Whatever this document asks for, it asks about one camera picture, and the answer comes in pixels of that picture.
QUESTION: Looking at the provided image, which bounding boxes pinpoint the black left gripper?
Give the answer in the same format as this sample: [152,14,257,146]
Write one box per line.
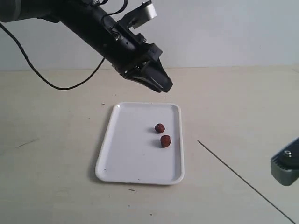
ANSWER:
[93,14,173,93]

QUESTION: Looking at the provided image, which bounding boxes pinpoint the thin metal skewer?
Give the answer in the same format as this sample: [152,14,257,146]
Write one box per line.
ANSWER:
[197,140,296,224]

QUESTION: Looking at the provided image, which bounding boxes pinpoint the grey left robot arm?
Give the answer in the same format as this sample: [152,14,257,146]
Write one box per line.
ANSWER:
[0,0,173,92]

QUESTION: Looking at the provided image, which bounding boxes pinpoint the brown meatball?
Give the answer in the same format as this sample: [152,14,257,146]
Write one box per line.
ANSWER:
[154,123,165,133]
[160,135,171,148]

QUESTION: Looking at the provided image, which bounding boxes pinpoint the white rectangular plastic tray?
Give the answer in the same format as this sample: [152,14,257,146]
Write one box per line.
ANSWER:
[94,102,185,185]

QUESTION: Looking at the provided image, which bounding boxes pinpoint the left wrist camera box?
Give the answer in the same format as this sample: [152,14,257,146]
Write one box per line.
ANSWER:
[117,0,157,29]

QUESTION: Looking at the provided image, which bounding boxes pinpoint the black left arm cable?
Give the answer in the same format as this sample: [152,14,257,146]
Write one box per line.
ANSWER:
[0,0,128,91]

